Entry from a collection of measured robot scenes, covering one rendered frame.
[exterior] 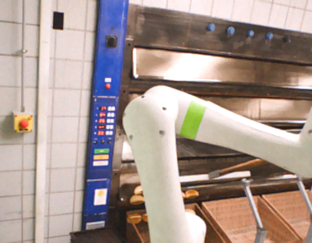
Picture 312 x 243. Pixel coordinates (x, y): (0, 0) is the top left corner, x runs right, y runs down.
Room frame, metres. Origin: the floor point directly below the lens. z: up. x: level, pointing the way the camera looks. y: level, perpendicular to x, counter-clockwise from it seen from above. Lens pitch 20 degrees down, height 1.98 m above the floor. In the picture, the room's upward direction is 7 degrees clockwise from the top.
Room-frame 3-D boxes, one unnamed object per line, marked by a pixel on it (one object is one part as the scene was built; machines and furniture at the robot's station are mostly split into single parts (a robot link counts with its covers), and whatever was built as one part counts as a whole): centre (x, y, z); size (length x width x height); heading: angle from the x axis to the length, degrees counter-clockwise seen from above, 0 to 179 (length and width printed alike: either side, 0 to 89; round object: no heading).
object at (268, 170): (2.54, -0.66, 1.02); 1.79 x 0.11 x 0.19; 118
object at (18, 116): (1.79, 0.64, 1.46); 0.10 x 0.07 x 0.10; 118
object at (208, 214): (2.32, -0.81, 0.72); 0.56 x 0.49 x 0.28; 118
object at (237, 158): (2.56, -0.65, 1.16); 1.80 x 0.06 x 0.04; 118
